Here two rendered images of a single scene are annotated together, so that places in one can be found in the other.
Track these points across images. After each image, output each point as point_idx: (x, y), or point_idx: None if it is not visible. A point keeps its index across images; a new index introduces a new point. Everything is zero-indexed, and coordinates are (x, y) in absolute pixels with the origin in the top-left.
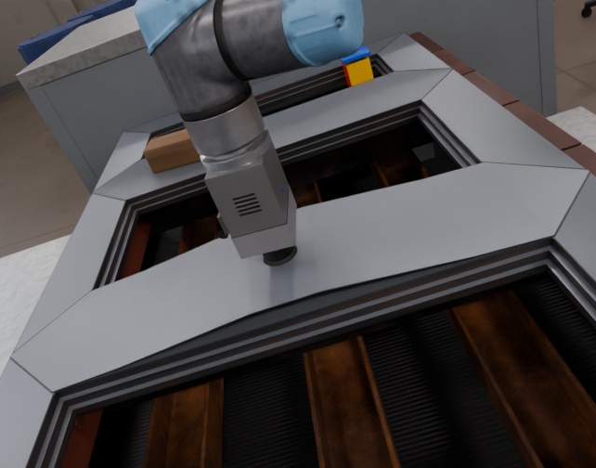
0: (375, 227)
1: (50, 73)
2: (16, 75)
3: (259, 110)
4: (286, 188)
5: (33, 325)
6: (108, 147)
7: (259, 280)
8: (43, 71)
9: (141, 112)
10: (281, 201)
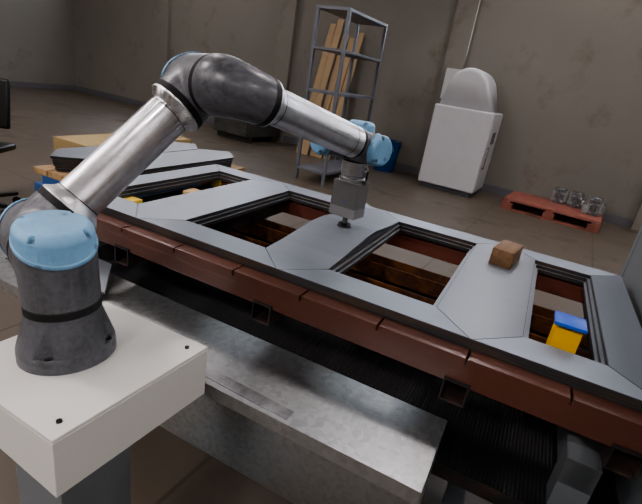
0: (326, 237)
1: None
2: None
3: (349, 170)
4: (349, 206)
5: (395, 214)
6: (625, 282)
7: (336, 220)
8: None
9: (638, 278)
10: (336, 198)
